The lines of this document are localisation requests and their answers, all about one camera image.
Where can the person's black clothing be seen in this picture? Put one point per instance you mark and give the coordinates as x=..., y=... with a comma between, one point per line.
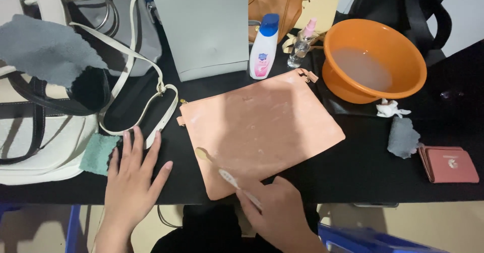
x=211, y=230

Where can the brown leather handbag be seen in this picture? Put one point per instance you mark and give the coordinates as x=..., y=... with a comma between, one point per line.
x=278, y=3

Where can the blue plastic crate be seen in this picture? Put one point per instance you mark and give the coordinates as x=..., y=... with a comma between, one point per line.
x=363, y=241

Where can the person's right hand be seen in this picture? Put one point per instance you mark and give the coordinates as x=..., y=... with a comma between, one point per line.
x=279, y=215

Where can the person's left hand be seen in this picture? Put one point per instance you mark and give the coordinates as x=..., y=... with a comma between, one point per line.
x=126, y=194

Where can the black backpack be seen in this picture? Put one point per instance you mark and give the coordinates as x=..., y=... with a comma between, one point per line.
x=400, y=7

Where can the teal cloth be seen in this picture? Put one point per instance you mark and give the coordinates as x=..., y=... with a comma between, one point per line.
x=99, y=153

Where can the crumpled white tissue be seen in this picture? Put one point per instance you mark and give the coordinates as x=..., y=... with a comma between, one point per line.
x=389, y=108

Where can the white toothbrush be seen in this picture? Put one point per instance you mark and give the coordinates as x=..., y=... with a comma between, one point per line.
x=227, y=176

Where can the small grey cloth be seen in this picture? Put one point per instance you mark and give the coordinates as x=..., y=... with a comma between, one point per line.
x=402, y=137

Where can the clear spray bottle pink cap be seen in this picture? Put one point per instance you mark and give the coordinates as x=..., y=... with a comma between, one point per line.
x=300, y=47

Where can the pink wallet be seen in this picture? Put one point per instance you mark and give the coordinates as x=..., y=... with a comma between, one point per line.
x=450, y=165

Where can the large grey cloth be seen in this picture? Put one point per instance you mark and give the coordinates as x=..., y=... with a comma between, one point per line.
x=45, y=50

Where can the orange plastic basin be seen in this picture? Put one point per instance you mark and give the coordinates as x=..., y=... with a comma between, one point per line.
x=400, y=41

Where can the white bottle with blue cap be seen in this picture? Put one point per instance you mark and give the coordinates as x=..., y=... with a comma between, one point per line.
x=263, y=52

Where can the white and black canvas bag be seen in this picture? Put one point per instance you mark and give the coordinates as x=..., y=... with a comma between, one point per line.
x=56, y=143

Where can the pale grey tote bag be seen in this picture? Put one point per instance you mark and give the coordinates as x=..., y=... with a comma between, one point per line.
x=206, y=26

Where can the peach leather pouch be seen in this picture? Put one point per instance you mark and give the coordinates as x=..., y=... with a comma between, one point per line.
x=264, y=124

